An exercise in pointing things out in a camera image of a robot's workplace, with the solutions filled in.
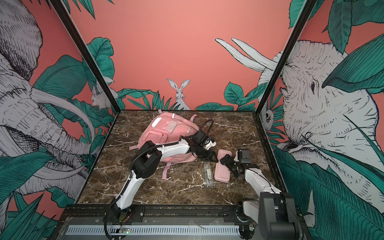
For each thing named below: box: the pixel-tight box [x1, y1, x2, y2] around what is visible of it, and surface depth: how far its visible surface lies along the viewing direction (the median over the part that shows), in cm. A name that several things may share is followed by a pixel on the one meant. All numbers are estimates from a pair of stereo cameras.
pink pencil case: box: [214, 149, 233, 183], surface depth 88 cm
